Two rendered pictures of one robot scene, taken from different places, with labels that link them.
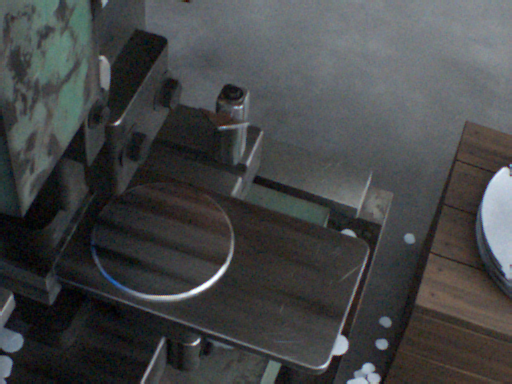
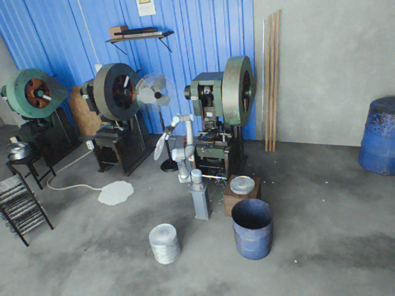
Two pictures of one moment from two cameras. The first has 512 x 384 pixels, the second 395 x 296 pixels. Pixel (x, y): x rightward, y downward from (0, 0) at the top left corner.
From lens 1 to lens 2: 3.21 m
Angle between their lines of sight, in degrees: 68
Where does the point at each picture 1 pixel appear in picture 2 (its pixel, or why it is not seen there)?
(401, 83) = (294, 195)
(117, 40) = (211, 120)
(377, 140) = (279, 193)
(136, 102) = (208, 122)
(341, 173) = (227, 150)
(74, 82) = (198, 113)
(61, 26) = (197, 109)
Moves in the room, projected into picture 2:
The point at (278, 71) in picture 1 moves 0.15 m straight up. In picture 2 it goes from (288, 182) to (289, 174)
